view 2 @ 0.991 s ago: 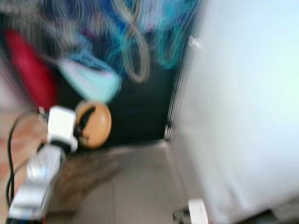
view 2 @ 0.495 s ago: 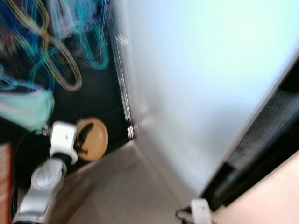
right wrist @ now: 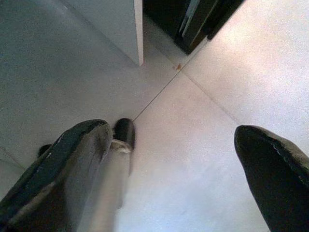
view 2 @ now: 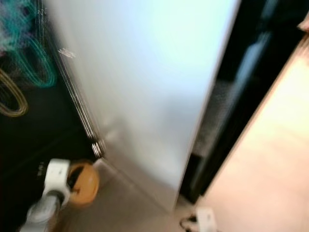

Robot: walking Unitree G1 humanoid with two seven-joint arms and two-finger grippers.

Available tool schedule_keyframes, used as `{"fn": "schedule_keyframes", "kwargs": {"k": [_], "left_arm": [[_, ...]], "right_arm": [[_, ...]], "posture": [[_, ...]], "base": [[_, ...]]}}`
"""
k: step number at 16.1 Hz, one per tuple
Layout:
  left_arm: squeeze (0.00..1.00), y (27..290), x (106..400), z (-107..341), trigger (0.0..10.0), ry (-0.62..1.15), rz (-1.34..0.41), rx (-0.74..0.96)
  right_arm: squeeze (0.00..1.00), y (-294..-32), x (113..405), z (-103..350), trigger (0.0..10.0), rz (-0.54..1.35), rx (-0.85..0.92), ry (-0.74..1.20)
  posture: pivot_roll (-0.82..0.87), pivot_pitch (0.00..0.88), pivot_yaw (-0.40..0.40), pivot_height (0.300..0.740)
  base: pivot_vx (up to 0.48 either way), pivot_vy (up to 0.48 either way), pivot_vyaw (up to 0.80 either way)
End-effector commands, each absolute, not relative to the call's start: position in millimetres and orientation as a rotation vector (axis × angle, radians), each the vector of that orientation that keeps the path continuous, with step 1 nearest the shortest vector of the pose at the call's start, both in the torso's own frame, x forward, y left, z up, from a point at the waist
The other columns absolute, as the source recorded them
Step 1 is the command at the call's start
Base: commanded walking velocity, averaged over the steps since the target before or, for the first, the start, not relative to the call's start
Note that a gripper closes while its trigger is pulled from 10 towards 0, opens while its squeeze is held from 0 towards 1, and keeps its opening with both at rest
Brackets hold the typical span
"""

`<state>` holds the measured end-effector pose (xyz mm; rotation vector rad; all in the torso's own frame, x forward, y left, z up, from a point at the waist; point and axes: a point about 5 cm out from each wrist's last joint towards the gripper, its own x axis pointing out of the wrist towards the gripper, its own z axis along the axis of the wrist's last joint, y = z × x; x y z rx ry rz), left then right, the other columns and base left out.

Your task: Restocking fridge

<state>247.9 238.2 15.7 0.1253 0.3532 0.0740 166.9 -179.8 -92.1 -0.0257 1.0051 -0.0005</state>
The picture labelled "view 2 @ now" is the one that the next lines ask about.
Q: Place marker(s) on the orange round object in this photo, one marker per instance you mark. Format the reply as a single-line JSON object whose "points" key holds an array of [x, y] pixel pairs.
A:
{"points": [[89, 187]]}

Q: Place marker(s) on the black glossy fridge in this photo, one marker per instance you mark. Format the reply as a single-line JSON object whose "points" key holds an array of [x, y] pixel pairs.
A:
{"points": [[241, 96]]}

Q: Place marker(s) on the clear bubble wrap sheet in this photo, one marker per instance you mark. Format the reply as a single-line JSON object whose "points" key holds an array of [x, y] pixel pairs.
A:
{"points": [[217, 116]]}

